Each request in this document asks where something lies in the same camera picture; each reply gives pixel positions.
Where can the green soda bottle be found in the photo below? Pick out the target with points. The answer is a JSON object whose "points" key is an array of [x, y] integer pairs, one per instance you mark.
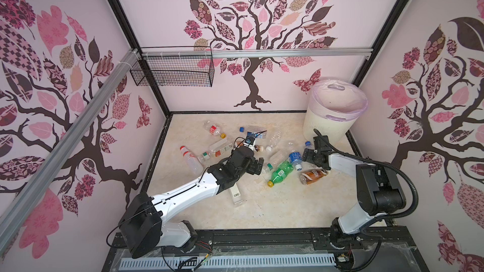
{"points": [[281, 173]]}

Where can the blue-label clear water bottle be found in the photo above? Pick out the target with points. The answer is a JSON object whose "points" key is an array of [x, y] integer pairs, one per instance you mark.
{"points": [[295, 157]]}

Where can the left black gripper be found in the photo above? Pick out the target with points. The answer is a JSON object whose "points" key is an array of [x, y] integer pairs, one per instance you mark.
{"points": [[253, 164]]}

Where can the white slotted cable duct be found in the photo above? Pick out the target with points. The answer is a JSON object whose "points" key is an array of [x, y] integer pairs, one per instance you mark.
{"points": [[225, 263]]}

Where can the brown coffee bottle centre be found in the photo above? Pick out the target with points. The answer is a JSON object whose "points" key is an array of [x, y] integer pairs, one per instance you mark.
{"points": [[258, 148]]}

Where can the small blue-cap bottle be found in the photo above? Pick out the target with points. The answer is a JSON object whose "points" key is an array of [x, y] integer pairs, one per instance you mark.
{"points": [[309, 145]]}

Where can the crumpled clear white-cap bottle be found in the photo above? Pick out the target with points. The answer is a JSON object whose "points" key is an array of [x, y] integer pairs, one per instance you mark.
{"points": [[273, 141]]}

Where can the green-label clear white-cap bottle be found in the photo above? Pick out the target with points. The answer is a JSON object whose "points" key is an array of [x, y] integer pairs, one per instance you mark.
{"points": [[274, 161]]}

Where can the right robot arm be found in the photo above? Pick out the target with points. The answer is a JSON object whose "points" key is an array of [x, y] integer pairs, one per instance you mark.
{"points": [[378, 189]]}

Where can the brown coffee bottle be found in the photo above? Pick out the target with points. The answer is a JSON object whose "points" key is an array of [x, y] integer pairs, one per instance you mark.
{"points": [[312, 176], [258, 148]]}

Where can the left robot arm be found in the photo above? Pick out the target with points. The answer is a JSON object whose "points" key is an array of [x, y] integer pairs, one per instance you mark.
{"points": [[146, 223]]}

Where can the square frosted white-label bottle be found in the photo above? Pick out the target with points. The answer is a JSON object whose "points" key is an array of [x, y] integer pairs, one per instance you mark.
{"points": [[236, 196]]}

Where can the aluminium rail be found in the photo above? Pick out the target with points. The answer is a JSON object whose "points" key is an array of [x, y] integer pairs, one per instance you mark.
{"points": [[21, 207], [222, 54]]}

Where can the back aluminium rail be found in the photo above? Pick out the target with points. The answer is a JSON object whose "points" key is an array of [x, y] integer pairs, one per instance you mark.
{"points": [[222, 54]]}

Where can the left aluminium rail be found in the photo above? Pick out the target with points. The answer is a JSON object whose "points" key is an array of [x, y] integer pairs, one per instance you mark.
{"points": [[21, 207]]}

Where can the brown coffee bottle right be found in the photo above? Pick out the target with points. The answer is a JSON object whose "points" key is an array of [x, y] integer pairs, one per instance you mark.
{"points": [[312, 176]]}

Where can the white bin with purple liner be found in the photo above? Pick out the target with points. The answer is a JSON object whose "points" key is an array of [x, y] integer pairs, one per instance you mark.
{"points": [[333, 108]]}

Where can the red-cap clear bottle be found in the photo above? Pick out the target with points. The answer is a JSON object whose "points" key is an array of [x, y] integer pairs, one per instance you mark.
{"points": [[192, 161]]}

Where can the clear red-green-label bottle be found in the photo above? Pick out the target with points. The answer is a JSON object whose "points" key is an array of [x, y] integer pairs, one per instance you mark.
{"points": [[216, 149]]}

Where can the black wire basket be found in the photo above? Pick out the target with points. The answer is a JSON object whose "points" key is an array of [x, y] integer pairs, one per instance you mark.
{"points": [[174, 66]]}

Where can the red-label yellow-cap bottle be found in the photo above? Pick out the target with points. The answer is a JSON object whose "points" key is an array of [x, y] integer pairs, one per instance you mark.
{"points": [[214, 129]]}

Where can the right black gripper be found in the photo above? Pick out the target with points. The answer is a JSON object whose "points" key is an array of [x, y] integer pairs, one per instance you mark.
{"points": [[317, 153]]}

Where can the blue-cap clear bottle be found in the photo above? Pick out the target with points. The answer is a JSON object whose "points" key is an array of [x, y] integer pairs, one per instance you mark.
{"points": [[253, 131]]}

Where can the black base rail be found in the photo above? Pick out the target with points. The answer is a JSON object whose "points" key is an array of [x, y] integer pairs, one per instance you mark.
{"points": [[377, 249]]}

